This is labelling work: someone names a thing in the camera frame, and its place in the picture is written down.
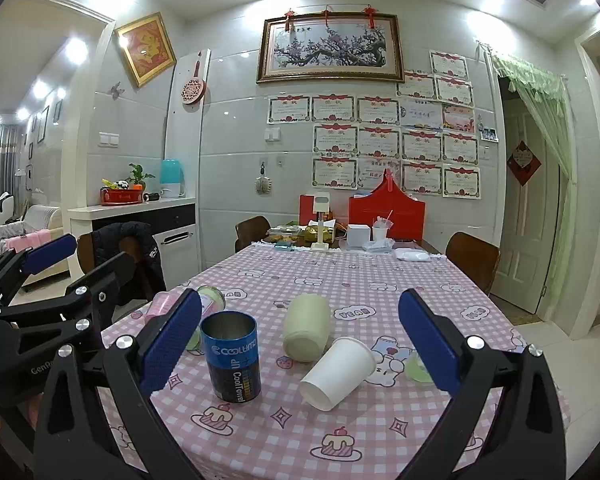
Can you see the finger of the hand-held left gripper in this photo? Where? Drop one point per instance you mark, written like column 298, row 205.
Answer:
column 107, row 280
column 50, row 252

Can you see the small red box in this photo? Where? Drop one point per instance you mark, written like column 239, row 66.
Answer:
column 307, row 207

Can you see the white plastic bag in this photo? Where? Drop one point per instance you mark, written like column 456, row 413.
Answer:
column 413, row 255

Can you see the blue humidifier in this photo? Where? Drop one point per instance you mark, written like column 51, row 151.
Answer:
column 172, row 177

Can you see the grey window curtain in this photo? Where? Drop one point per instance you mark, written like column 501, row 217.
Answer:
column 5, row 170

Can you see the round red wall ornament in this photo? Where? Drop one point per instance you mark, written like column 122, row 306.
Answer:
column 194, row 90

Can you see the gold package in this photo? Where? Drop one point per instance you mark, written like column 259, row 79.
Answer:
column 312, row 234

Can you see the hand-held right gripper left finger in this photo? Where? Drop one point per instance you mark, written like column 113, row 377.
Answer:
column 170, row 345

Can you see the pink cup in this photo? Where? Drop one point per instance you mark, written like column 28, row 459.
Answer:
column 157, row 306

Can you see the framed red gold picture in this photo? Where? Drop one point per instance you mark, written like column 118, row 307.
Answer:
column 146, row 50

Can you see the red tray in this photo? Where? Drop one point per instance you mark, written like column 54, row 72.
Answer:
column 120, row 197

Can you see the red gift bag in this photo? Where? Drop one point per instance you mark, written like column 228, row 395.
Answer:
column 400, row 215

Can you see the white light switch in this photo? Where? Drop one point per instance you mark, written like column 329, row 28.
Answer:
column 108, row 139
column 272, row 134

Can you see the white door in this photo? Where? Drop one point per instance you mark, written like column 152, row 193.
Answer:
column 522, row 240

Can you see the butterfly wall decoration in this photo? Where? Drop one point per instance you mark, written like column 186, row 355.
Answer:
column 116, row 89

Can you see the pink checkered tablecloth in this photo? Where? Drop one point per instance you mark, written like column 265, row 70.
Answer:
column 330, row 280

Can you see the red diamond door decoration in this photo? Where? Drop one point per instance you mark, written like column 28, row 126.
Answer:
column 523, row 162

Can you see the pink lidded glass jar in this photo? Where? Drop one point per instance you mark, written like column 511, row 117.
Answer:
column 211, row 300

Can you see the framed plum blossom painting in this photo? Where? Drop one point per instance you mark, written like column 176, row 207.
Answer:
column 330, row 47

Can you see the brown chair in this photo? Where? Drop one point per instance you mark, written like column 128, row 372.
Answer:
column 472, row 260
column 84, row 255
column 250, row 232

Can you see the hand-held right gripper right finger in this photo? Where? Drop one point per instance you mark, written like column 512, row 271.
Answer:
column 430, row 345

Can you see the hanging grey brush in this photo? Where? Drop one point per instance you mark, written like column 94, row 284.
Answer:
column 263, row 185

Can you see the white paper cup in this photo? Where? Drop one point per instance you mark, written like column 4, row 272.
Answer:
column 337, row 375

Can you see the dark jacket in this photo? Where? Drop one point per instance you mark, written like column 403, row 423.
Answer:
column 140, row 255

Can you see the blue metal can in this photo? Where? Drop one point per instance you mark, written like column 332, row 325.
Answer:
column 230, row 360

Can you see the green lace curtain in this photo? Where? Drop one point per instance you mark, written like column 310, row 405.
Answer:
column 565, row 185

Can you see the pink blanket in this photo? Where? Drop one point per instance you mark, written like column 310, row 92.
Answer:
column 25, row 241

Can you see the cream plastic cup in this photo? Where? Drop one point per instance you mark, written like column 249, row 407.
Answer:
column 307, row 330

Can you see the white and black cabinet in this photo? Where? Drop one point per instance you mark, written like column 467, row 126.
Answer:
column 180, row 255

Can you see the small wall photo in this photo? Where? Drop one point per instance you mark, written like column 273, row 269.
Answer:
column 488, row 135

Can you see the white sofa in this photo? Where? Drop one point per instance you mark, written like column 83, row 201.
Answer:
column 42, row 220

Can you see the white stand lamp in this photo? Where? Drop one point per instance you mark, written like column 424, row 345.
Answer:
column 322, row 220

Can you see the tall white board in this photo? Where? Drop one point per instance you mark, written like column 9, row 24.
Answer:
column 177, row 135

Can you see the potted green plant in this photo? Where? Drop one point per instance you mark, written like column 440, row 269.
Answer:
column 139, row 175

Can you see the white square box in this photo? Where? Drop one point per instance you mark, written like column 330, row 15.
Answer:
column 358, row 236

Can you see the small green cup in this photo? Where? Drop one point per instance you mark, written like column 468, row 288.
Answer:
column 415, row 367

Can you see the group of wall certificates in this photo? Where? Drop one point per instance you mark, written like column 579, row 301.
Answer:
column 380, row 140

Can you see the food tray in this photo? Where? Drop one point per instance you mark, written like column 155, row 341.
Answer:
column 285, row 234

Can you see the white cup with straws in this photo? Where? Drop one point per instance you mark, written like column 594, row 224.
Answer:
column 381, row 232

